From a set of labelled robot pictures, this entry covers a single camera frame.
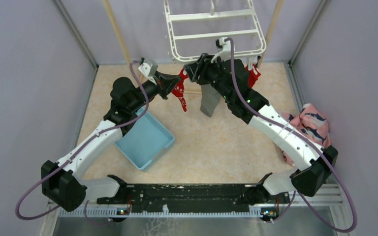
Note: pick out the white clip hanger frame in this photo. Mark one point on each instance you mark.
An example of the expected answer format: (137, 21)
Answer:
(193, 26)

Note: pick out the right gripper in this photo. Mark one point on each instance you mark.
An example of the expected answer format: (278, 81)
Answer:
(201, 67)

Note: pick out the red hanging sock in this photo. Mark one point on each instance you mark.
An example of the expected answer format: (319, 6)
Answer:
(254, 74)

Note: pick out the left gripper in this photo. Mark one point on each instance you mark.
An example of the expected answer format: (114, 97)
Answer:
(165, 83)

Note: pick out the wooden drying rack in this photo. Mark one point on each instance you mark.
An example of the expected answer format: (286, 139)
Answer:
(120, 39)

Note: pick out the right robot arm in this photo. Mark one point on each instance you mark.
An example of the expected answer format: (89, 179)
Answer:
(312, 155)

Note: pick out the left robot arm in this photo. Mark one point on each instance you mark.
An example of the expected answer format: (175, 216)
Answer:
(63, 181)

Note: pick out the grey striped sock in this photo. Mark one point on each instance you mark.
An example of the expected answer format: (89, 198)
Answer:
(210, 99)

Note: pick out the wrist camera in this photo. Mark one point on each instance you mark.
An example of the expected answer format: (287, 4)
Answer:
(148, 68)
(227, 49)

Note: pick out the red sock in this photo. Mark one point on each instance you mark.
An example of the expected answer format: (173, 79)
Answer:
(179, 89)
(254, 74)

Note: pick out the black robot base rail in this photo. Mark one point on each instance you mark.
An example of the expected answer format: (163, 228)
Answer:
(196, 200)

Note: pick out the pink patterned cloth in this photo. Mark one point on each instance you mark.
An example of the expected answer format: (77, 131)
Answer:
(312, 123)

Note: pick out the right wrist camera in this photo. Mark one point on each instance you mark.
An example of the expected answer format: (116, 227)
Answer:
(227, 49)

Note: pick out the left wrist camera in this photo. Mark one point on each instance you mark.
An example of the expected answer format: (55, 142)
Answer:
(148, 68)

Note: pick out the light blue plastic basket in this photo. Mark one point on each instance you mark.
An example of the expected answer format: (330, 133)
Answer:
(146, 142)

